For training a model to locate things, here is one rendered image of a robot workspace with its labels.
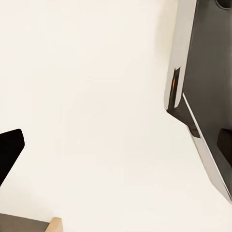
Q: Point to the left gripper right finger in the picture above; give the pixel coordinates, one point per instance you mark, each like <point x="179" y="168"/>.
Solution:
<point x="224" y="143"/>

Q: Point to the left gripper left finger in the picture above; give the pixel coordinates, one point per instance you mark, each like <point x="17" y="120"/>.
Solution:
<point x="11" y="145"/>

